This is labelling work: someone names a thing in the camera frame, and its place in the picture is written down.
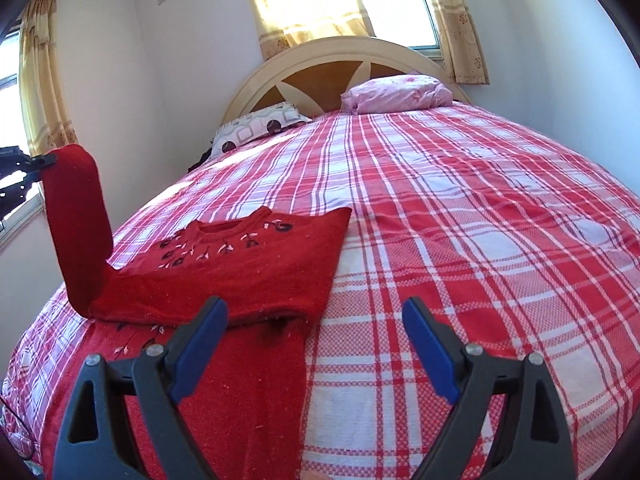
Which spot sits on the yellow curtain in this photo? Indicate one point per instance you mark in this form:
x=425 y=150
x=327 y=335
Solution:
x=457 y=25
x=45 y=75
x=300 y=15

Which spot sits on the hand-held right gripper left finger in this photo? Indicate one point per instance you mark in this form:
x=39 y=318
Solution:
x=202 y=345

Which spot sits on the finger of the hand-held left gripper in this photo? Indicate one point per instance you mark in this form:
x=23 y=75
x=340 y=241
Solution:
x=15 y=190
x=42 y=160

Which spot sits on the dark cloth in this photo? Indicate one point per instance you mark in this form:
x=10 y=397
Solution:
x=200 y=159

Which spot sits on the cream wooden headboard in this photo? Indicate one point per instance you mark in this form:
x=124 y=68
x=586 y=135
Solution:
x=320 y=80

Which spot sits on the red white plaid bed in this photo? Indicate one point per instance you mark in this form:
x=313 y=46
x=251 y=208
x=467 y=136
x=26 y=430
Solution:
x=450 y=210

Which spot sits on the red knitted sweater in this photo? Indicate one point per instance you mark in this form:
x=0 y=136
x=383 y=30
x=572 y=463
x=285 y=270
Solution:
x=240 y=270

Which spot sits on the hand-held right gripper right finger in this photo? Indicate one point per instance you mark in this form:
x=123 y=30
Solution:
x=430 y=350

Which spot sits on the window behind headboard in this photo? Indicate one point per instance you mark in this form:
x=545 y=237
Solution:
x=400 y=5

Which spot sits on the pink pillow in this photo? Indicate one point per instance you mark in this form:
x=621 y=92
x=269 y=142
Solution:
x=395 y=92

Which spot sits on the circle patterned pillow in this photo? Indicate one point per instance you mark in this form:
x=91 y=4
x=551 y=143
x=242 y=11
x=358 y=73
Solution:
x=255 y=125

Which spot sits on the side window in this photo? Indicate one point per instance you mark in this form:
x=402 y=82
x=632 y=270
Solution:
x=12 y=100

